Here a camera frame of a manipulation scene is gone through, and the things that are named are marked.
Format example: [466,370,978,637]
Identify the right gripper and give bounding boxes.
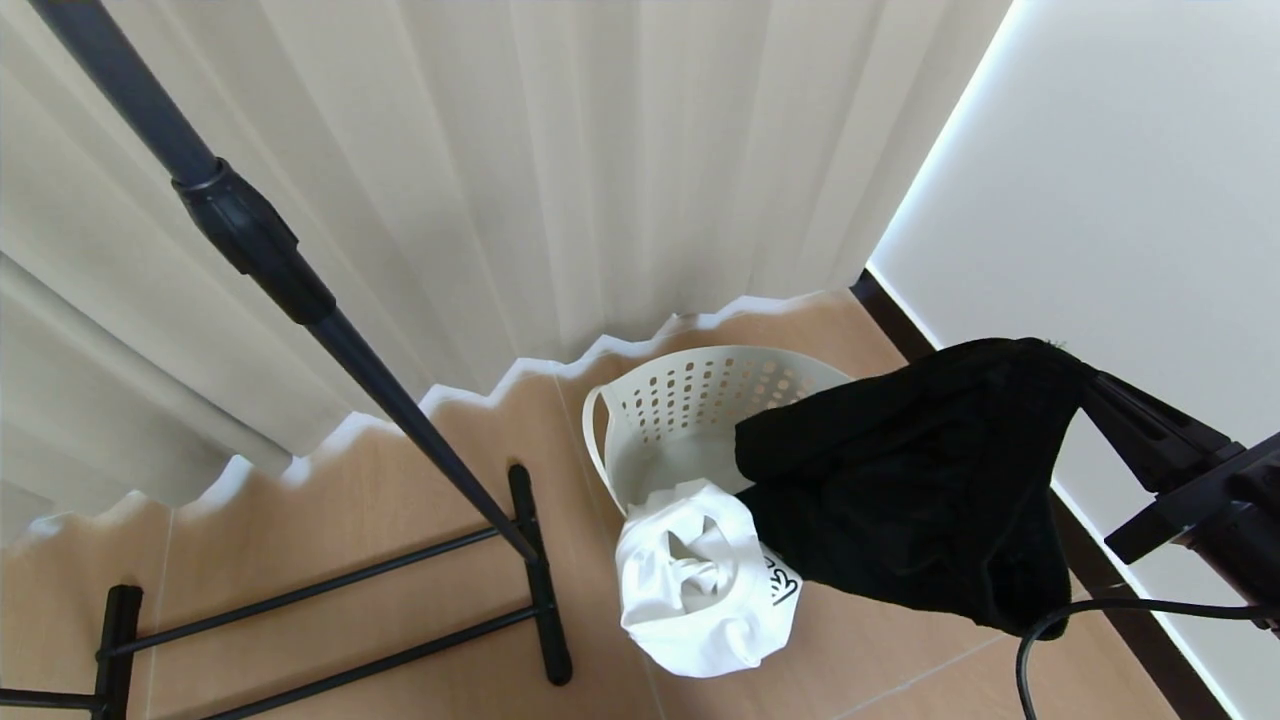
[1105,432,1280,633]

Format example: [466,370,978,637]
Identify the black shorts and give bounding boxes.
[735,337,1101,641]

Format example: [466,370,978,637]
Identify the white laundry basket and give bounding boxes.
[582,345,856,516]

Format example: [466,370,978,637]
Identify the black clothes rack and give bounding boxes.
[0,0,573,720]

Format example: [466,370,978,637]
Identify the white printed garment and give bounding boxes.
[615,478,803,679]

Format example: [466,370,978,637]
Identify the black cable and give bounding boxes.
[1015,598,1280,720]

